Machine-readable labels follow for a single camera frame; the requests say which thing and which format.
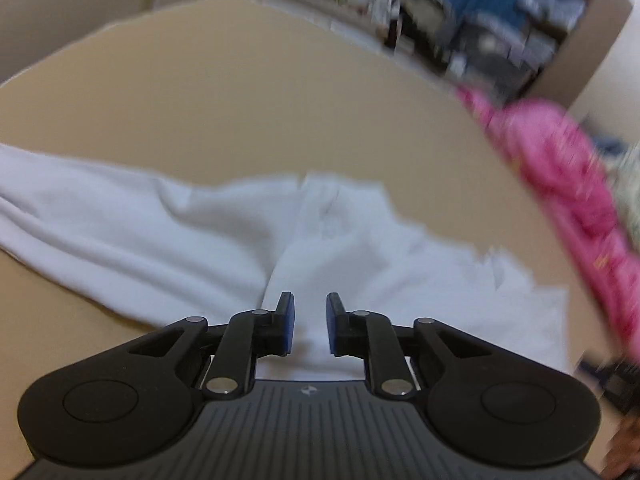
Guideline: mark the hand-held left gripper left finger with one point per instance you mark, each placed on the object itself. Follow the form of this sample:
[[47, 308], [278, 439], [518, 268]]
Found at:
[[286, 325]]

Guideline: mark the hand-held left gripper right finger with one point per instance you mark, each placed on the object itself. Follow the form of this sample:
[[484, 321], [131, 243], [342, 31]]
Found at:
[[334, 325]]

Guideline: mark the white garment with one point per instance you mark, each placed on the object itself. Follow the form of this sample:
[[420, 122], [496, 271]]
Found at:
[[150, 240]]

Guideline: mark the person's right hand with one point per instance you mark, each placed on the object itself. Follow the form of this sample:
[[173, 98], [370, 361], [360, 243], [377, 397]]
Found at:
[[625, 445]]

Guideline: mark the white floral blanket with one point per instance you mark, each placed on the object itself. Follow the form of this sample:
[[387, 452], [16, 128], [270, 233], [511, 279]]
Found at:
[[625, 180]]

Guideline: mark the pink floral quilt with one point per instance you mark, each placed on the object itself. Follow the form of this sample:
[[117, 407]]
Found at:
[[565, 170]]

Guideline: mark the clear plastic storage box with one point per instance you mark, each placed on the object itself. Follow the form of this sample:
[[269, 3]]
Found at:
[[495, 55]]

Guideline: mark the wooden shelf unit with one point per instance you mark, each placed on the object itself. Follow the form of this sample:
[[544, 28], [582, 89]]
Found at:
[[595, 30]]

